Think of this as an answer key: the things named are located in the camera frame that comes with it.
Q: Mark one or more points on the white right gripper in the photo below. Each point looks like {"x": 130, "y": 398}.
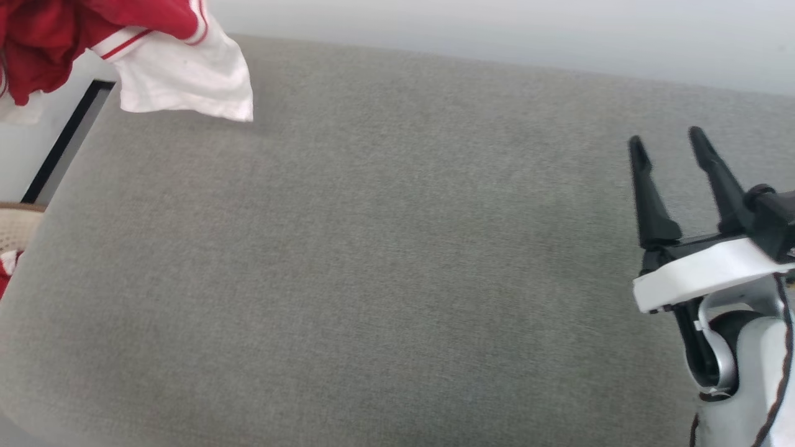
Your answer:
{"x": 702, "y": 270}

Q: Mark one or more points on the red and white shorts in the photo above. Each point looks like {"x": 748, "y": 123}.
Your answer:
{"x": 49, "y": 37}

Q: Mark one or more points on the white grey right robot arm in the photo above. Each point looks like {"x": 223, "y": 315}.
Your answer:
{"x": 754, "y": 372}

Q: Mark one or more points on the grey fabric sofa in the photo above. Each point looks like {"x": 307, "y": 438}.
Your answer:
{"x": 372, "y": 261}

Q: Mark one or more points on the beige woven laundry basket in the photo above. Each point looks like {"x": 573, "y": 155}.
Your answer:
{"x": 15, "y": 226}

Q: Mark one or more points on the red white clothing piece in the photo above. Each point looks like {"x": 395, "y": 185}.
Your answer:
{"x": 6, "y": 273}

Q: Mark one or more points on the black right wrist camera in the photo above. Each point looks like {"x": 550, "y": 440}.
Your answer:
{"x": 773, "y": 217}

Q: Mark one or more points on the black wall trim strip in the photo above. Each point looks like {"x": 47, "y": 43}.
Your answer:
{"x": 65, "y": 143}

